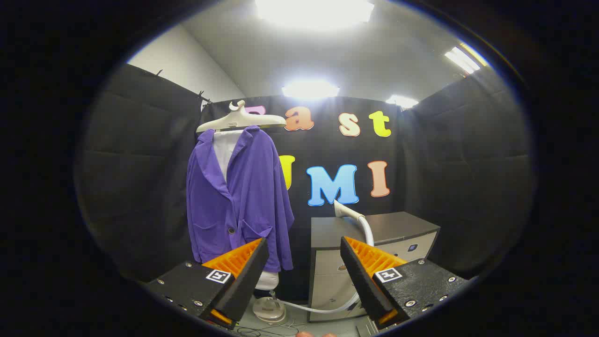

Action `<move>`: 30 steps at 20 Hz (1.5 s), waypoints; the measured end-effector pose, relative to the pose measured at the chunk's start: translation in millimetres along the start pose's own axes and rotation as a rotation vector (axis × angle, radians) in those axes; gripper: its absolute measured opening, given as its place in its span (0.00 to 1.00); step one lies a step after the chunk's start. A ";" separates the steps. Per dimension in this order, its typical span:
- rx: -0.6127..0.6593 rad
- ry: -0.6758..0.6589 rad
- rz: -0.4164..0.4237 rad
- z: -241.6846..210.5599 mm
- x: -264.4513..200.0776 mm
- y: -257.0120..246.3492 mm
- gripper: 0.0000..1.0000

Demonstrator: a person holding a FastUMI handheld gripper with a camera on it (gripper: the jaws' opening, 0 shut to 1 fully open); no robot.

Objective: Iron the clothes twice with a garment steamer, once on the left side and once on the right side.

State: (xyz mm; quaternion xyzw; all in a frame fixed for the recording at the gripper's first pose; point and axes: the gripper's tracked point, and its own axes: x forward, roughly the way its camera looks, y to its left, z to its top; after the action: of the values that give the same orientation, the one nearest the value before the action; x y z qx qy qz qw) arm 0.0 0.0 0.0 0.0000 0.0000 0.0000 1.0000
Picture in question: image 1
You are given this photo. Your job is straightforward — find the white garment steamer base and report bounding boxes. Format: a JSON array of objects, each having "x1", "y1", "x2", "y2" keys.
[{"x1": 253, "y1": 297, "x2": 287, "y2": 323}]

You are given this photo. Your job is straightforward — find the large ceiling light panel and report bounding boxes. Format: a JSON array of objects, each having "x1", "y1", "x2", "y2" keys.
[{"x1": 255, "y1": 0, "x2": 375, "y2": 29}]

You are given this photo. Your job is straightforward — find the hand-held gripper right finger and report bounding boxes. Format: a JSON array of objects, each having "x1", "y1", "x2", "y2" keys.
[{"x1": 340, "y1": 236, "x2": 469, "y2": 330}]

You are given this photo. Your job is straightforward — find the white garment steamer hose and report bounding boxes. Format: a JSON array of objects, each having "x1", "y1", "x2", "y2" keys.
[{"x1": 270, "y1": 290, "x2": 361, "y2": 315}]

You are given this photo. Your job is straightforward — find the purple corduroy jacket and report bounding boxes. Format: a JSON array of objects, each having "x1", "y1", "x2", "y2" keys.
[{"x1": 186, "y1": 125, "x2": 295, "y2": 273}]

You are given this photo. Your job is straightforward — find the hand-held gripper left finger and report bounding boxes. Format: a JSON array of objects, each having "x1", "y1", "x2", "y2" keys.
[{"x1": 147, "y1": 238, "x2": 270, "y2": 330}]

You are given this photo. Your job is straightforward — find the white ironing backing board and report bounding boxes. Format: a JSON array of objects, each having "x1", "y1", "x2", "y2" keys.
[{"x1": 214, "y1": 130, "x2": 280, "y2": 292}]

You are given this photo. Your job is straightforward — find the thin black floor cable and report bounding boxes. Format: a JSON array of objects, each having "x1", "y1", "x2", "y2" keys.
[{"x1": 236, "y1": 323, "x2": 300, "y2": 337}]

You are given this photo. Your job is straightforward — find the long ceiling light strip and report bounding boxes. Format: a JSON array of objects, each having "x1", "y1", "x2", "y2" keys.
[{"x1": 445, "y1": 43, "x2": 489, "y2": 74}]

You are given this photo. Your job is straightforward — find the grey drawer cabinet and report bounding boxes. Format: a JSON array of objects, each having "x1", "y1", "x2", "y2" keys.
[{"x1": 308, "y1": 212, "x2": 441, "y2": 323}]

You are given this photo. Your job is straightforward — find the white plastic clothes hanger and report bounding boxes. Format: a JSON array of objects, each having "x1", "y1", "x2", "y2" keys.
[{"x1": 196, "y1": 100, "x2": 287, "y2": 133}]

